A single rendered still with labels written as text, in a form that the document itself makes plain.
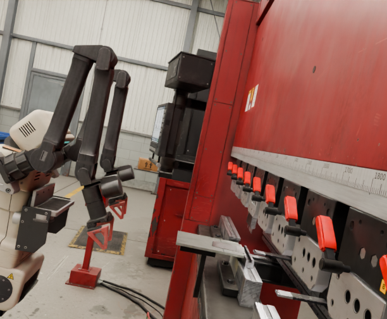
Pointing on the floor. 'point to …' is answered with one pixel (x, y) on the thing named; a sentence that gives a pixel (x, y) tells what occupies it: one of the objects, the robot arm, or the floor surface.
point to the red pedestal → (87, 272)
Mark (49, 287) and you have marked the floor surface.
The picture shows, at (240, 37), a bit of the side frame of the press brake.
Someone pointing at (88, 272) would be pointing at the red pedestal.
